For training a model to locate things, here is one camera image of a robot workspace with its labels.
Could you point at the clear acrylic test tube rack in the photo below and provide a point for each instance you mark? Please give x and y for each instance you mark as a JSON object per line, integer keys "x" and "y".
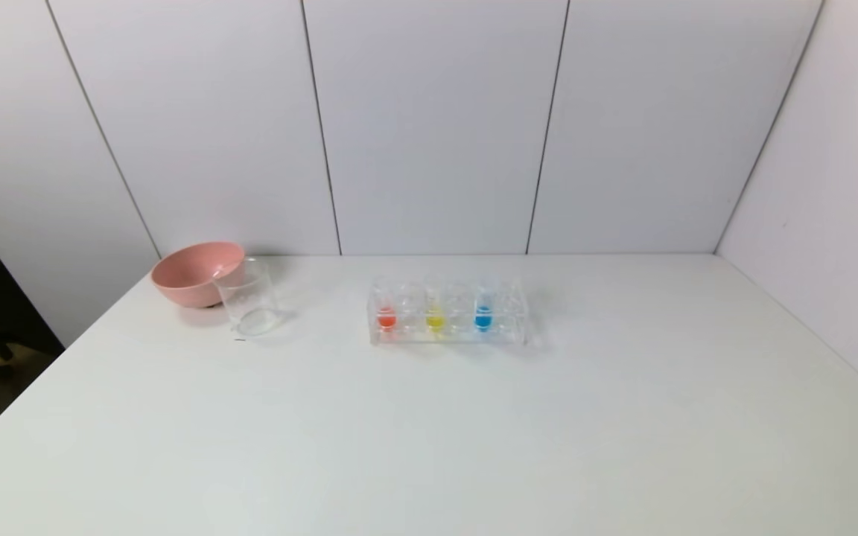
{"x": 459, "y": 335}

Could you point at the test tube with yellow pigment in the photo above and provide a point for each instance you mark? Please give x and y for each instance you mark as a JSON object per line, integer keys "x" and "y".
{"x": 435, "y": 320}

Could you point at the clear glass beaker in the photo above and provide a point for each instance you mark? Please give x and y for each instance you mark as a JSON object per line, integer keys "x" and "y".
{"x": 250, "y": 305}

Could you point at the test tube with red pigment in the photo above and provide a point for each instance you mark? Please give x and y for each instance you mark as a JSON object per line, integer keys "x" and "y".
{"x": 386, "y": 320}

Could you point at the test tube with blue pigment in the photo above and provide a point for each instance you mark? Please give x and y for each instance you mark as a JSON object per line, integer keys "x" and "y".
{"x": 482, "y": 320}

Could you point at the pink bowl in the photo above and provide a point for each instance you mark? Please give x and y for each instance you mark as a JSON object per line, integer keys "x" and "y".
{"x": 191, "y": 279}

